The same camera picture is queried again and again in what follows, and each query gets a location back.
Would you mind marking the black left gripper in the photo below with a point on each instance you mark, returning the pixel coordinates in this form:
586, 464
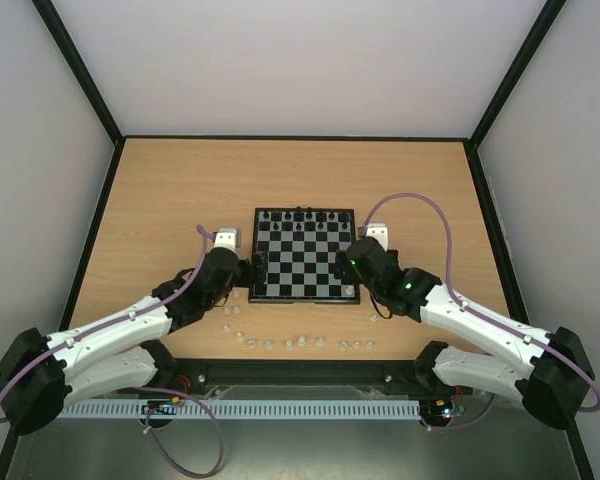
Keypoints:
259, 270

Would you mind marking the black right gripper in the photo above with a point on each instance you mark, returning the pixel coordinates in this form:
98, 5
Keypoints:
341, 265

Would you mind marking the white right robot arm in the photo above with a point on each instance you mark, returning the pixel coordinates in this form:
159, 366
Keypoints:
548, 373

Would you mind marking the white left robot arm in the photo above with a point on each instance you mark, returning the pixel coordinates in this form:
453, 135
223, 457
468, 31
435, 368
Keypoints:
40, 375

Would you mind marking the green circuit board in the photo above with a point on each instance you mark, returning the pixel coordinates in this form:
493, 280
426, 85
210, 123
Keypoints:
449, 408

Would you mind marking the black and silver chessboard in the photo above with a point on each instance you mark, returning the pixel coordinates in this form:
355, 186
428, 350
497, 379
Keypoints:
300, 263

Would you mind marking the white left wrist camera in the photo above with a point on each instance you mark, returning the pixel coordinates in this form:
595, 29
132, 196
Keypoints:
227, 237

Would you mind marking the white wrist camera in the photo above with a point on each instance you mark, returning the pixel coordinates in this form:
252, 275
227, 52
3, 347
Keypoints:
227, 237
379, 232

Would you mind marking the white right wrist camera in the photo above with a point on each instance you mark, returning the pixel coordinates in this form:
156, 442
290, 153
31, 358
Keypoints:
379, 232

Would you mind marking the black mounting rail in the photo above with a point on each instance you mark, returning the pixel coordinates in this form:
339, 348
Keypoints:
388, 377

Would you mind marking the light blue slotted cable duct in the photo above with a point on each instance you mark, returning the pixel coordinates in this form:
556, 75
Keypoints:
403, 410

